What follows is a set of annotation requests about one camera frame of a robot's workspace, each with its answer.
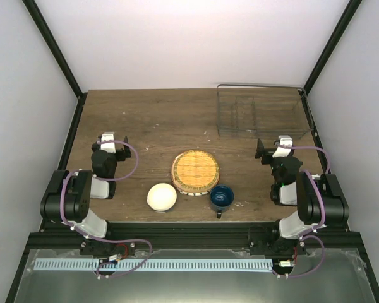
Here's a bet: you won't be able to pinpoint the wire dish rack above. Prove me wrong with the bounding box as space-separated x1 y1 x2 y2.
216 83 313 139

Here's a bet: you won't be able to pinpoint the white bowl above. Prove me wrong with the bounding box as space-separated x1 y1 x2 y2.
147 183 177 211

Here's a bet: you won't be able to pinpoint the dark blue mug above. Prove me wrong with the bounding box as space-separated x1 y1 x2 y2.
209 185 234 219

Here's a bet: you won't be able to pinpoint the yellow woven bamboo plate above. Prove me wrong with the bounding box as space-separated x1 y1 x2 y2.
172 150 219 191

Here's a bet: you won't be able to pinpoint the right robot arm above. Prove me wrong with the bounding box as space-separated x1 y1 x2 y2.
255 135 349 254

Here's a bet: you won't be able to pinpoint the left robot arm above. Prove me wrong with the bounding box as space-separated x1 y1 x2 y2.
40 132 137 255

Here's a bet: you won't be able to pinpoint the striped rim ceramic plate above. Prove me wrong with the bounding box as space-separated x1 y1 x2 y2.
170 151 220 198

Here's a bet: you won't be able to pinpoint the clear acrylic sheet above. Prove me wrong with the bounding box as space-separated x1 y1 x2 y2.
15 249 376 302

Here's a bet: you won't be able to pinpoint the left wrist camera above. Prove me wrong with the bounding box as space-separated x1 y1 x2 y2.
99 132 116 154

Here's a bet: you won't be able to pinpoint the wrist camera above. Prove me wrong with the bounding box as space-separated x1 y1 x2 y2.
99 132 116 154
272 135 293 158

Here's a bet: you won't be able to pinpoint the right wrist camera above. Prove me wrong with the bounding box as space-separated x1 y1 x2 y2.
272 135 293 158

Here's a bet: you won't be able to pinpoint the light blue slotted cable duct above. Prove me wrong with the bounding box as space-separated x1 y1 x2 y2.
33 258 273 273

